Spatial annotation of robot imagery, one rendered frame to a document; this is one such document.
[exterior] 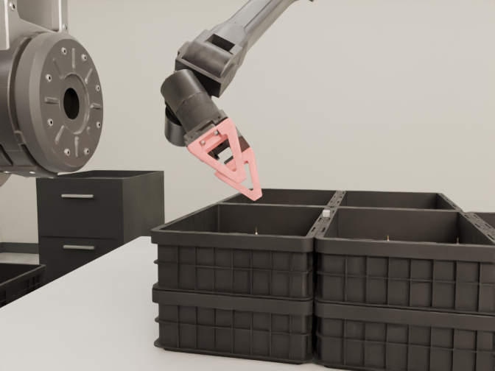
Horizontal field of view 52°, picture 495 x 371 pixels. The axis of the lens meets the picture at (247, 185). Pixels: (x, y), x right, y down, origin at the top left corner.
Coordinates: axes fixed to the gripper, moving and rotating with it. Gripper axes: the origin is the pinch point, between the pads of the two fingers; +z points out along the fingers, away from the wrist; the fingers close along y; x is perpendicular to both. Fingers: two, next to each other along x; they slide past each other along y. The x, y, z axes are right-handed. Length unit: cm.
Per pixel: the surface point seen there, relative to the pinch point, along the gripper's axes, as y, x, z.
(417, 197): 94, -36, 2
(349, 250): 20.2, -6.8, 12.4
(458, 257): 20.3, -19.9, 22.9
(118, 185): 149, 58, -90
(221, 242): 20.0, 10.4, -1.3
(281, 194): 94, -3, -24
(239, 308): 23.9, 14.6, 9.2
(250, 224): 57, 8, -11
